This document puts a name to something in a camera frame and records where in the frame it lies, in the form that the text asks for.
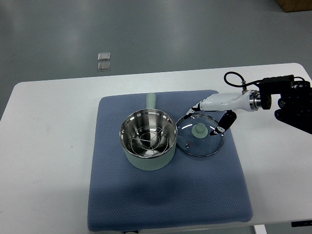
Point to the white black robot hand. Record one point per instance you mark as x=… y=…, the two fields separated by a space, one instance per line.
x=229 y=103

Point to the glass lid green knob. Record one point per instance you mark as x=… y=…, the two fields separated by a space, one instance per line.
x=194 y=135

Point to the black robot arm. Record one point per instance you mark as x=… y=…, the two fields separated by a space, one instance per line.
x=295 y=103

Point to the green steel electric pot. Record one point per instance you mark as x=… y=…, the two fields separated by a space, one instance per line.
x=149 y=116

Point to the brown cardboard box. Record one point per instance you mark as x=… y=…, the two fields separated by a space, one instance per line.
x=295 y=5

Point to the blue fabric mat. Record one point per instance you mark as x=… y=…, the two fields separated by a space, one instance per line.
x=188 y=191

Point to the black control box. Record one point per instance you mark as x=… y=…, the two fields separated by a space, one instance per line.
x=304 y=223

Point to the lower metal floor plate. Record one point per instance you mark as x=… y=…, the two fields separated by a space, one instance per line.
x=104 y=66

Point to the metal floor plate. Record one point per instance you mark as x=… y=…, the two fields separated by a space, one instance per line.
x=104 y=56
x=104 y=66

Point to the upper metal floor plate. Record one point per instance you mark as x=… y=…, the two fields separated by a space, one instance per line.
x=104 y=56

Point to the wire steaming rack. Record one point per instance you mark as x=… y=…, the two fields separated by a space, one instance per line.
x=149 y=141

